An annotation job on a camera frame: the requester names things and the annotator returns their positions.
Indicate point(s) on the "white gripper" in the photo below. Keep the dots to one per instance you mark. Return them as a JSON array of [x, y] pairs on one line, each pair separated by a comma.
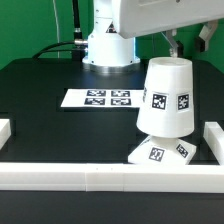
[[133, 18]]

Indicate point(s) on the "white front fence wall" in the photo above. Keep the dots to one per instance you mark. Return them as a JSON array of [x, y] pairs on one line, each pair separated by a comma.
[[111, 177]]

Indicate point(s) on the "white lamp shade cone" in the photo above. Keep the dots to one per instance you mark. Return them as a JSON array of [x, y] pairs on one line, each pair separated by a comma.
[[167, 109]]

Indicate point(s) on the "white left fence block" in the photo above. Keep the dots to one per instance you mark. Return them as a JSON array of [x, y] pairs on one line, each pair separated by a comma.
[[5, 131]]

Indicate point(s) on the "white tag sheet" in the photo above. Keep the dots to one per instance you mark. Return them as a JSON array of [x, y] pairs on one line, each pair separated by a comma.
[[102, 98]]

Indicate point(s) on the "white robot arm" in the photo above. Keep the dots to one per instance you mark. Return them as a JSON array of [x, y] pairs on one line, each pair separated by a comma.
[[106, 48]]

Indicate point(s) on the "white lamp base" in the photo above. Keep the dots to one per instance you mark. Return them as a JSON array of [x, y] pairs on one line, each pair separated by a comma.
[[162, 151]]

